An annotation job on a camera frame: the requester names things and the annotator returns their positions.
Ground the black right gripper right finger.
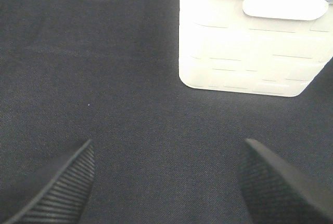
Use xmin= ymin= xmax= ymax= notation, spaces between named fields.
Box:
xmin=238 ymin=139 xmax=332 ymax=223

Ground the black cloth table cover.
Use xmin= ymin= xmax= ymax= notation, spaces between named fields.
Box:
xmin=1 ymin=0 xmax=332 ymax=223

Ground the white plastic storage bin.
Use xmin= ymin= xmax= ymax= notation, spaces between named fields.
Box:
xmin=178 ymin=0 xmax=332 ymax=97

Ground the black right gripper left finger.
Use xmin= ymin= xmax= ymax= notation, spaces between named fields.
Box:
xmin=2 ymin=139 xmax=95 ymax=223

